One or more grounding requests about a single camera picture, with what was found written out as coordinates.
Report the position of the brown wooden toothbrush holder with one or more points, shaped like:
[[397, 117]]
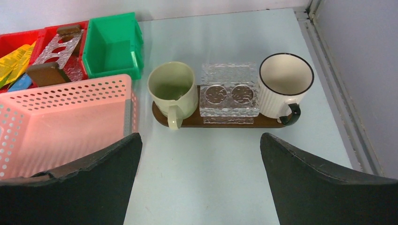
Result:
[[47, 69]]

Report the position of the red bin with holder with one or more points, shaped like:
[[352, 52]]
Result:
[[74, 68]]

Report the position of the pink perforated basket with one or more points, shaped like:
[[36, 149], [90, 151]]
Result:
[[43, 128]]

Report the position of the clear textured toothbrush holder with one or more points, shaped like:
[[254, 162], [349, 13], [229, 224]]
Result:
[[231, 74]]

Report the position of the green bin far right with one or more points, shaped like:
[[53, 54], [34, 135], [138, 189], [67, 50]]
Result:
[[113, 46]]

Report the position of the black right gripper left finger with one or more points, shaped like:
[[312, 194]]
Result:
[[92, 190]]

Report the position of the white mug dark rim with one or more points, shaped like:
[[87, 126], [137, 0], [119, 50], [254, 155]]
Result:
[[283, 80]]

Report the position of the red bin with toothpaste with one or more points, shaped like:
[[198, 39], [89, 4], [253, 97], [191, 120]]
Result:
[[11, 41]]

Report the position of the brown wooden oval tray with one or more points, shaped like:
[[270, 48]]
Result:
[[192, 119]]

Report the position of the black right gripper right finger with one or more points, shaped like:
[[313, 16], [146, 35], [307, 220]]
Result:
[[310, 190]]

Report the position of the light green mug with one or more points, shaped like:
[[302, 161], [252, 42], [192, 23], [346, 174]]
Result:
[[173, 89]]

